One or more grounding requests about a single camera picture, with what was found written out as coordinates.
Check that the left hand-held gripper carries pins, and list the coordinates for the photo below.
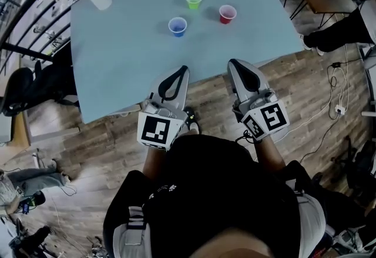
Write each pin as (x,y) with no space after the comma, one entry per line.
(155,132)

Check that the person's black shirt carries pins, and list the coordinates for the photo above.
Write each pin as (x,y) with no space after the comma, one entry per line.
(211,186)

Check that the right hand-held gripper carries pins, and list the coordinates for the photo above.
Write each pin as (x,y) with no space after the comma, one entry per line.
(273,118)

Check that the person's left forearm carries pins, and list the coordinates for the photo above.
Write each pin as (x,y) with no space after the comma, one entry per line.
(154,162)

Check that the black mesh office chair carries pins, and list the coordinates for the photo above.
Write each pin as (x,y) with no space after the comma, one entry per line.
(16,89)
(55,80)

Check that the person's right forearm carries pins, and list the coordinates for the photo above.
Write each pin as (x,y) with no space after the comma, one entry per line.
(268,154)

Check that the green plastic cup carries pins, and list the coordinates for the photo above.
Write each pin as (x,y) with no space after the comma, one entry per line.
(194,4)

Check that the blue plastic cup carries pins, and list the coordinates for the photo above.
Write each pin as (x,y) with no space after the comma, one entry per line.
(177,32)

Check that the white framed wooden desk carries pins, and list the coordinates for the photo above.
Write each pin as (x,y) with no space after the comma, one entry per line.
(47,130)

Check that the white table leg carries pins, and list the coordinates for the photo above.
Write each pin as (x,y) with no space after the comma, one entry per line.
(129,110)

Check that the person's left shoe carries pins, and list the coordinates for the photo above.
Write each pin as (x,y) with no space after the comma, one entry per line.
(192,121)

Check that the white power strip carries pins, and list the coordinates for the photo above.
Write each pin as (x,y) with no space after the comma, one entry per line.
(340,109)

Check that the red plastic cup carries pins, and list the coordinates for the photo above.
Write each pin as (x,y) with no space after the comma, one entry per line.
(226,19)

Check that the black rolling chair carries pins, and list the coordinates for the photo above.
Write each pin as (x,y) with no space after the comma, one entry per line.
(361,162)

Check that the black power adapter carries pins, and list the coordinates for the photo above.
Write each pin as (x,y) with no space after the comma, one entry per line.
(336,64)

